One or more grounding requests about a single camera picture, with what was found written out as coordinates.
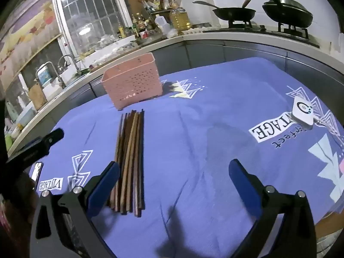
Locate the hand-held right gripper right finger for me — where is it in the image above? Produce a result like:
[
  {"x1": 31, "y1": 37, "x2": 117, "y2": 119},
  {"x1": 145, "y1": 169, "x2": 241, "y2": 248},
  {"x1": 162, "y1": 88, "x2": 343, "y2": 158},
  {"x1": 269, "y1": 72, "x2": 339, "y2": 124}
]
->
[{"x1": 228, "y1": 159, "x2": 318, "y2": 258}]

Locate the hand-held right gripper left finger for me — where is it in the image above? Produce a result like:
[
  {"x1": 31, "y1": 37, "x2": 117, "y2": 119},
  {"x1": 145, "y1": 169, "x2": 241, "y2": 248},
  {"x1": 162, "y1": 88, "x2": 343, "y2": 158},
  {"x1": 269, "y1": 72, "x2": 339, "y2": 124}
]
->
[{"x1": 29, "y1": 161, "x2": 120, "y2": 258}]

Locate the large cooking oil bottle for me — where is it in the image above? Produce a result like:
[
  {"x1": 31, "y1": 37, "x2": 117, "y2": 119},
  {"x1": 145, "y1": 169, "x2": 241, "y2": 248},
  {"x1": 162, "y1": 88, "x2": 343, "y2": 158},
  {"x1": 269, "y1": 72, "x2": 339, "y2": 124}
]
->
[{"x1": 170, "y1": 8, "x2": 192, "y2": 31}]

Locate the black wok with steel lid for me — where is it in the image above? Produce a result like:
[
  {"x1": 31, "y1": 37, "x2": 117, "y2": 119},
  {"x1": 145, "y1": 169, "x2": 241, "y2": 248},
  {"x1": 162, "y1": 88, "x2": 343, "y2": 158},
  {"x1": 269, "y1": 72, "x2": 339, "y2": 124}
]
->
[{"x1": 262, "y1": 0, "x2": 314, "y2": 29}]

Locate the white egg tray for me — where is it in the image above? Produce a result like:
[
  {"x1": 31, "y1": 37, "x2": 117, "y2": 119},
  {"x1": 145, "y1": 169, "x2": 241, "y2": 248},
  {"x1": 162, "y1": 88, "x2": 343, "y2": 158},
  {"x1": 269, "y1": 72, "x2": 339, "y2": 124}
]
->
[{"x1": 183, "y1": 26, "x2": 215, "y2": 34}]

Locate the window with metal grille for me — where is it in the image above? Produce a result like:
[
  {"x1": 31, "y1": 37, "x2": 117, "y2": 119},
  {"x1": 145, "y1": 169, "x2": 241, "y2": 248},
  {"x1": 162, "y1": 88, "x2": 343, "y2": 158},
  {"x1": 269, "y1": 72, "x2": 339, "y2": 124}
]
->
[{"x1": 51, "y1": 0, "x2": 127, "y2": 57}]

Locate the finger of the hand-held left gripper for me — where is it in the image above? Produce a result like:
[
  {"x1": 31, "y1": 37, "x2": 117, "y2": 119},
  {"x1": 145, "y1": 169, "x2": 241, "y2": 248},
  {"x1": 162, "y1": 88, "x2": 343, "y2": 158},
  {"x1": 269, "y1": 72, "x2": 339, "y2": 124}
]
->
[{"x1": 35, "y1": 128, "x2": 65, "y2": 151}]

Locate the white box with blue label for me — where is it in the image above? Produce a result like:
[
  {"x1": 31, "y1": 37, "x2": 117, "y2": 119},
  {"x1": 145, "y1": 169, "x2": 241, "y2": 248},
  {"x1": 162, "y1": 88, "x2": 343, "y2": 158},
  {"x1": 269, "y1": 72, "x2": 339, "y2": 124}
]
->
[{"x1": 38, "y1": 66, "x2": 53, "y2": 86}]

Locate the black wok with long handle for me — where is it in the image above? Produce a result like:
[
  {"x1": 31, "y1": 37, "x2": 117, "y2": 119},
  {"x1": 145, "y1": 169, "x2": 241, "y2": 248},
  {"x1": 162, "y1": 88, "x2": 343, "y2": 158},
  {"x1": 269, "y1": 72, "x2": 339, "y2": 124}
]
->
[{"x1": 192, "y1": 1, "x2": 256, "y2": 21}]

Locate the bundle of wooden chopsticks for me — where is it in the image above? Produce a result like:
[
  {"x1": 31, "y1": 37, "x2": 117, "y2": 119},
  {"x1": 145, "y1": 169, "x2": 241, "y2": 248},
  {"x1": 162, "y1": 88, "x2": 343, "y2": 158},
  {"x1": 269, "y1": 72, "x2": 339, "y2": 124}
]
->
[{"x1": 107, "y1": 109, "x2": 146, "y2": 218}]

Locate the white device with round dial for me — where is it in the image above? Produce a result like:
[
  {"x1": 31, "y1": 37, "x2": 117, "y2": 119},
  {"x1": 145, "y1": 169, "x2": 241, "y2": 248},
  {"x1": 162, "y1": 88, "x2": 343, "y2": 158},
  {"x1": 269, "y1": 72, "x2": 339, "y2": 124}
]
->
[{"x1": 290, "y1": 96, "x2": 315, "y2": 129}]

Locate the square steel faucet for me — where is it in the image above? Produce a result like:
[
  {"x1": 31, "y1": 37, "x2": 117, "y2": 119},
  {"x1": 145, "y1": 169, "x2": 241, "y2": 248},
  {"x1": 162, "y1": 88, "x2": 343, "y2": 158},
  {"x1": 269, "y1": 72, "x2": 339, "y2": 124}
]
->
[{"x1": 36, "y1": 61, "x2": 66, "y2": 89}]

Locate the fruit print wall poster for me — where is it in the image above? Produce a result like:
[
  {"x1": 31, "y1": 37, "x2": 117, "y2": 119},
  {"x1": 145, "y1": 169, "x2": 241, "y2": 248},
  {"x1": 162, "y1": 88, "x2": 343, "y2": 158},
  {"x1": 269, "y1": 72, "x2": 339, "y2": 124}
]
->
[{"x1": 0, "y1": 0, "x2": 63, "y2": 86}]

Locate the pile of food packets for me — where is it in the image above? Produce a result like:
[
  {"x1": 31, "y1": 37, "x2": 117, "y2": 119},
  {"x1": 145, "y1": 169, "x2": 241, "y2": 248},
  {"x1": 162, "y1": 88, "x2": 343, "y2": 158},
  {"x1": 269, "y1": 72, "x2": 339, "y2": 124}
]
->
[{"x1": 140, "y1": 0, "x2": 186, "y2": 12}]

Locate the pink perforated plastic basket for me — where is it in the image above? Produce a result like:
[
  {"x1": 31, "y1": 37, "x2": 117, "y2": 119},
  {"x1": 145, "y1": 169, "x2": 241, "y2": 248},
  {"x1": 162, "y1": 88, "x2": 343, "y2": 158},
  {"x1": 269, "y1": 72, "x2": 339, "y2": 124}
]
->
[{"x1": 101, "y1": 53, "x2": 163, "y2": 111}]

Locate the curved steel faucet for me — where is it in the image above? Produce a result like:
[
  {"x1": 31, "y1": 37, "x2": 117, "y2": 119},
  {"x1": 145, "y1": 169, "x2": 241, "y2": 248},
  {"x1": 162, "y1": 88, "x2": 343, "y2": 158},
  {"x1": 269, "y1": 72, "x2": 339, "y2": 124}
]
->
[{"x1": 58, "y1": 54, "x2": 81, "y2": 74}]

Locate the row of condiment bottles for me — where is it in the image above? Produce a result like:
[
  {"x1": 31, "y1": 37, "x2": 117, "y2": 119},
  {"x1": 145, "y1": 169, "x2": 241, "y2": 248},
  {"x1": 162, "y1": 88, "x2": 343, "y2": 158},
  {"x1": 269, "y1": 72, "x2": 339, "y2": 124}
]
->
[{"x1": 118, "y1": 12, "x2": 151, "y2": 39}]

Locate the grey kitchen counter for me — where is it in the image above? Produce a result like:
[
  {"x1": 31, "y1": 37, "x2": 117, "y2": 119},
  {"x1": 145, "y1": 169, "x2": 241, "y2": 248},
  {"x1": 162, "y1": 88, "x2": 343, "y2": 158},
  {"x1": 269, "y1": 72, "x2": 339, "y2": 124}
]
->
[{"x1": 5, "y1": 29, "x2": 344, "y2": 156}]

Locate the wooden cutting board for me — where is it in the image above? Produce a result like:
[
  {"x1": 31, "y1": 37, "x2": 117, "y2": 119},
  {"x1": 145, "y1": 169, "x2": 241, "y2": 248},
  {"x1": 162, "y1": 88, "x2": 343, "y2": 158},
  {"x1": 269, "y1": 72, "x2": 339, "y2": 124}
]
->
[{"x1": 28, "y1": 83, "x2": 48, "y2": 111}]

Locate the blue printed tablecloth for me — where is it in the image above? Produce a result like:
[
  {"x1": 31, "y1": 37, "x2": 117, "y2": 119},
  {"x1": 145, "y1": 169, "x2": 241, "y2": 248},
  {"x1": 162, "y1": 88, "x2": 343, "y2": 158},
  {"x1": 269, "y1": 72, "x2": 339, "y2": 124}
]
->
[{"x1": 8, "y1": 57, "x2": 344, "y2": 258}]

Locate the white plastic jug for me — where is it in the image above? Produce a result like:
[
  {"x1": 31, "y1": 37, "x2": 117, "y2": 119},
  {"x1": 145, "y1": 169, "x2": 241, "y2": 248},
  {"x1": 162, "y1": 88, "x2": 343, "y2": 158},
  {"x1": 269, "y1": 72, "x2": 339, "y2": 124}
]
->
[{"x1": 154, "y1": 14, "x2": 171, "y2": 34}]

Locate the black gas stove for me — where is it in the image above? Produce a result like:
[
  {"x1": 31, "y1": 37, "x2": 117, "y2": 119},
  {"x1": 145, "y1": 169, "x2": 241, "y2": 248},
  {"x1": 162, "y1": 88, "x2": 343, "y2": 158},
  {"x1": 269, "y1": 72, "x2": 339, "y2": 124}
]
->
[{"x1": 203, "y1": 19, "x2": 320, "y2": 47}]

